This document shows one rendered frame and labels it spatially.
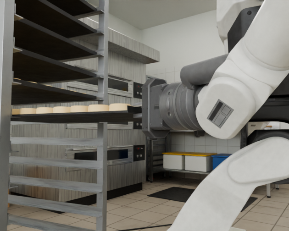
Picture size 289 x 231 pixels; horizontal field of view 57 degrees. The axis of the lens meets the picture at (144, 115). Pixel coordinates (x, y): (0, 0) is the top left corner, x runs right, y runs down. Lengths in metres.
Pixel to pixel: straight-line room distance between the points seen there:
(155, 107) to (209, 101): 0.17
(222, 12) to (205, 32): 4.52
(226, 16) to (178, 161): 3.83
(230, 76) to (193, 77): 0.09
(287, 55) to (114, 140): 3.14
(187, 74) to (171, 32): 5.09
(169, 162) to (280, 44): 4.18
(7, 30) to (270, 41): 0.64
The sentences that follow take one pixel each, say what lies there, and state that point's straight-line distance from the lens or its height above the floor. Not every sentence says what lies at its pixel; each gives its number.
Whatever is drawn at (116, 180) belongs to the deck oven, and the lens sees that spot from 3.47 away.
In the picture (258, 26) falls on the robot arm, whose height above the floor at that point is 0.92.
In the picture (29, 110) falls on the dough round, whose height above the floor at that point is 0.88.
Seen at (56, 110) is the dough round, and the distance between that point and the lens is 0.70.
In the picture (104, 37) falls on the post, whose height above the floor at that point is 1.21.
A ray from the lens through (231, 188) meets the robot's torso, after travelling 0.62.
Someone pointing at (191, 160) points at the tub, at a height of 0.39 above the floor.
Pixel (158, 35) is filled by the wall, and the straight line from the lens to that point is 5.64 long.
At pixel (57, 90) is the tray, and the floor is 0.96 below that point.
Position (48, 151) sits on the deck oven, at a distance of 3.00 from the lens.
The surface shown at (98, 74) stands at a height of 1.06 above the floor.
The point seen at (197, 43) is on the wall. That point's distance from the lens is 5.15.
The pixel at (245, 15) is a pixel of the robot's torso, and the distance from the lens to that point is 0.61.
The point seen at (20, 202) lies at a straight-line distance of 1.40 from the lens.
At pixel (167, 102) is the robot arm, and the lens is 0.44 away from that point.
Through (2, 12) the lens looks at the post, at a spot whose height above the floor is 1.12.
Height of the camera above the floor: 0.82
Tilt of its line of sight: 4 degrees up
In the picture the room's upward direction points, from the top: straight up
